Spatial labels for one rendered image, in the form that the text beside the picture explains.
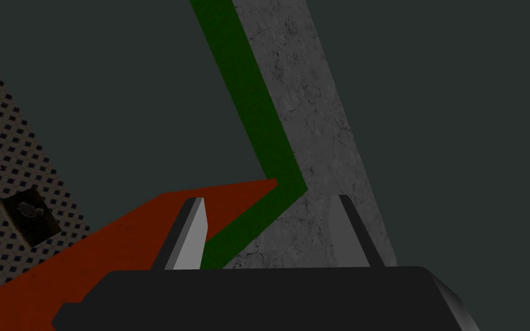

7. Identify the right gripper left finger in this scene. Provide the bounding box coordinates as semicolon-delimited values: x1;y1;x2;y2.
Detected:
149;197;208;272

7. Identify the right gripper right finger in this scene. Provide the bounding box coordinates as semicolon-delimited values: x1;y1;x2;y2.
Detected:
328;194;386;268

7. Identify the dark picture of a bird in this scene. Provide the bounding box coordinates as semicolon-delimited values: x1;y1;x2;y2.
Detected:
0;186;63;248

